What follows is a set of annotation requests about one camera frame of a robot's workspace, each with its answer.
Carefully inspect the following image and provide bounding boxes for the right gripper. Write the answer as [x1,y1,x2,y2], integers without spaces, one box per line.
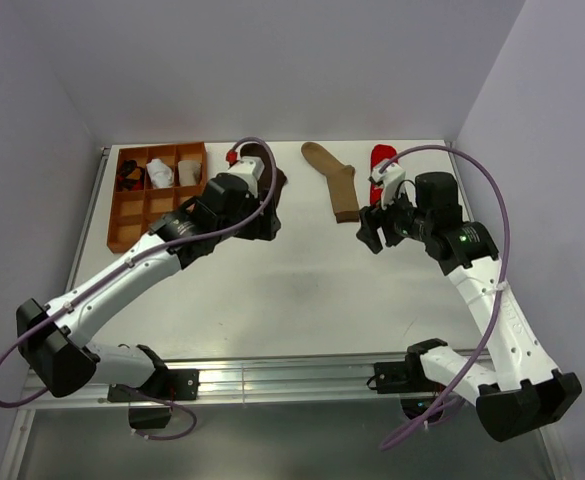
[356,182,433,254]

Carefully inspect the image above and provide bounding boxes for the beige and red reindeer sock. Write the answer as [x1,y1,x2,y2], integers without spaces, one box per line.
[177,159,202,187]

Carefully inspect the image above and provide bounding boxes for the white sock with black stripes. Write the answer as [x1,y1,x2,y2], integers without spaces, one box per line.
[146,158,175,189]

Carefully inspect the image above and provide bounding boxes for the black orange argyle sock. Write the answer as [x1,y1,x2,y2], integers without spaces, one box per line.
[115,160,145,191]

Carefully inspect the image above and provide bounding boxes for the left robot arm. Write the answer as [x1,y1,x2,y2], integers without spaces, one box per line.
[16,168,286,399]

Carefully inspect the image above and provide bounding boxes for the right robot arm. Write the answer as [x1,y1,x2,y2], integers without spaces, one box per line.
[357,166,582,442]

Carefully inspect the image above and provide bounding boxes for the dark brown sock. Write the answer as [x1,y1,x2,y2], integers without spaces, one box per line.
[240,142,287,206]

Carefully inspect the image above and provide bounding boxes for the orange compartment tray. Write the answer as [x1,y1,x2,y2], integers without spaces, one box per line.
[107,142,208,253]

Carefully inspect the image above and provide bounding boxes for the tan sock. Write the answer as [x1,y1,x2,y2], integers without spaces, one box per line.
[301,142,359,224]

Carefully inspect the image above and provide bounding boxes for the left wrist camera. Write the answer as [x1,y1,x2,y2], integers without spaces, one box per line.
[226,150,265,197]

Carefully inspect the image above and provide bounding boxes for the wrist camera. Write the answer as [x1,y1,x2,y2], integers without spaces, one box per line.
[369,160,406,210]
[226,150,265,197]

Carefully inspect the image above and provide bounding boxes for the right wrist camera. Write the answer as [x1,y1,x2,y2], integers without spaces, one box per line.
[369,160,406,210]

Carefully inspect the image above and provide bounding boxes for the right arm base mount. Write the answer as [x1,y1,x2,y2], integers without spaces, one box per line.
[366,360,444,420]

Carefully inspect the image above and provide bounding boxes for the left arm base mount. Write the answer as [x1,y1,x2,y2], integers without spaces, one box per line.
[107,345,200,440]

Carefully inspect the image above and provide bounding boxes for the aluminium rail frame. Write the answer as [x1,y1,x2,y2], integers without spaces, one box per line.
[0,142,573,480]

